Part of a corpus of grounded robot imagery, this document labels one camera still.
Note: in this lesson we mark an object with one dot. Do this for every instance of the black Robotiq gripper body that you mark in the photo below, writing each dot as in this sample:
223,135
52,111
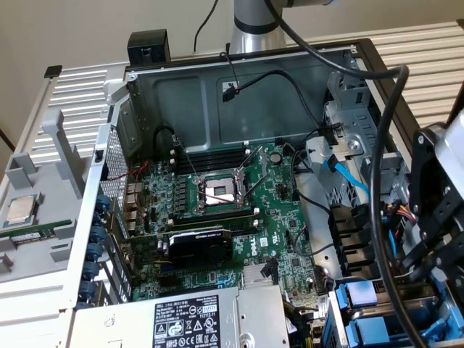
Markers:
446,206

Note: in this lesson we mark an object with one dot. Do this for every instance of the hard disk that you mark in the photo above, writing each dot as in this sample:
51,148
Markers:
366,328
357,293

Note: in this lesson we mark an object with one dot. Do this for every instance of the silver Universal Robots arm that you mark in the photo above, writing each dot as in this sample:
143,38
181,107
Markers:
253,36

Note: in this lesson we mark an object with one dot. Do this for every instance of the black plastic disk bay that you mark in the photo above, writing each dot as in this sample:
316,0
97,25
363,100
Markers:
348,232

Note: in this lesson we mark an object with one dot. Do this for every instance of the metal drive cage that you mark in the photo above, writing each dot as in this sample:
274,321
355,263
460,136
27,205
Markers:
362,123

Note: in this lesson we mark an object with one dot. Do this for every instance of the silver chipset heatsink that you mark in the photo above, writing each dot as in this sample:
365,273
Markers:
255,277

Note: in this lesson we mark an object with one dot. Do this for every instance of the round coin battery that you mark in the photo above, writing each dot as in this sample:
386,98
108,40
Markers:
276,157

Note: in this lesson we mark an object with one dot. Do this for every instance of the black RAM slot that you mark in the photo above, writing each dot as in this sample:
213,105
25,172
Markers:
214,156
243,229
210,217
214,166

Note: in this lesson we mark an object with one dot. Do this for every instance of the metal socket cover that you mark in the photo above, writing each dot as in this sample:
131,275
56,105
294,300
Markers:
263,159

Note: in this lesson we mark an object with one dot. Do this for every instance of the CPU socket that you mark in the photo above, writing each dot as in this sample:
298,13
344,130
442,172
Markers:
217,192

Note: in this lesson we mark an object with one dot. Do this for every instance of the black graphics card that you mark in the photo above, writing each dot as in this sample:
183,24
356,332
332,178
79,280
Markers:
199,246

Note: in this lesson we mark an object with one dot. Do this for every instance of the metal locking lever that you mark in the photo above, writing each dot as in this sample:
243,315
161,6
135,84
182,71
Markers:
188,161

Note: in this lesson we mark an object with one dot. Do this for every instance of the green motherboard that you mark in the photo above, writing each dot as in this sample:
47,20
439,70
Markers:
163,188

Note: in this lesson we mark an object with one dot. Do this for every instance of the grey power supply unit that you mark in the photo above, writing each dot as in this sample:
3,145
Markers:
145,319

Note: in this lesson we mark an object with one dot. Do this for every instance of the open Dell PC case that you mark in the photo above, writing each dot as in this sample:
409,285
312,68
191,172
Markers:
174,101

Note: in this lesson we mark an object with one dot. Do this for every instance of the metal port block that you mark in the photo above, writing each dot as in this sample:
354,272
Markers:
131,206

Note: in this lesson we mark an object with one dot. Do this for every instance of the blue slot retention clip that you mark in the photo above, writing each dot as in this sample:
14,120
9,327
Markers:
103,202
90,271
87,290
97,235
95,252

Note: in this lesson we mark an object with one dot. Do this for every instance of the black plastic block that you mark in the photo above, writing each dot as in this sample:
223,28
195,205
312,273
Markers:
148,47

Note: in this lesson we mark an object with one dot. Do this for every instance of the grey plastic parts rack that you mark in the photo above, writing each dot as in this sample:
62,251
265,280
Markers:
54,203

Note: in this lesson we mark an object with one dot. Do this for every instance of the green RAM stick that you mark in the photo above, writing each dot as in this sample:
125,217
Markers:
32,235

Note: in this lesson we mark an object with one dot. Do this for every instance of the silver CPU chip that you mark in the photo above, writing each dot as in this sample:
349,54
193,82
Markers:
21,209

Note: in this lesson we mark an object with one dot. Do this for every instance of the black profile end cap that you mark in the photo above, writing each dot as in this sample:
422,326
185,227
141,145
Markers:
53,71

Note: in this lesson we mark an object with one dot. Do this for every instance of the black tripod leg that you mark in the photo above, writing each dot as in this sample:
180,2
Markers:
7,139

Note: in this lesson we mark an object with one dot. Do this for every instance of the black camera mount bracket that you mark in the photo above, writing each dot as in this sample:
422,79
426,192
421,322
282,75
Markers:
424,170

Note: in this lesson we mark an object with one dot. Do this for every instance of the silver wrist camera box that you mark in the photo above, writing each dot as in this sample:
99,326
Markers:
453,152

